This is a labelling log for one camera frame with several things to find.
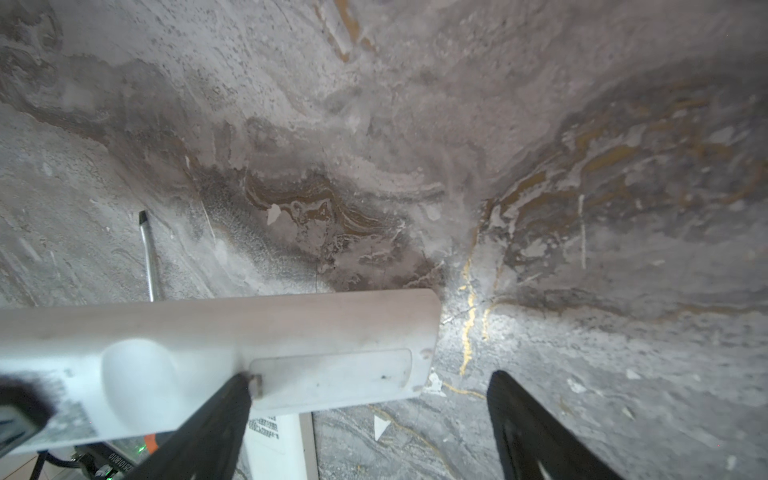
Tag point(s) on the long white remote control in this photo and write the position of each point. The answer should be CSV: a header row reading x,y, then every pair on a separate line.
x,y
130,369

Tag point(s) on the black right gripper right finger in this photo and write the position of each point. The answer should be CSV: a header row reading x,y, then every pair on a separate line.
x,y
532,443

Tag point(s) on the orange handled screwdriver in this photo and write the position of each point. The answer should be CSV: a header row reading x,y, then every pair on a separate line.
x,y
149,256

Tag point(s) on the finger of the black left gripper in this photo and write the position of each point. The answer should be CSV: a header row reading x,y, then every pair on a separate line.
x,y
25,412

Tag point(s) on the short white remote control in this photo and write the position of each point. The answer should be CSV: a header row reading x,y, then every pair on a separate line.
x,y
281,447

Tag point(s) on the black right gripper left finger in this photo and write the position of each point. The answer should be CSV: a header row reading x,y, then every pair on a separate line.
x,y
208,444

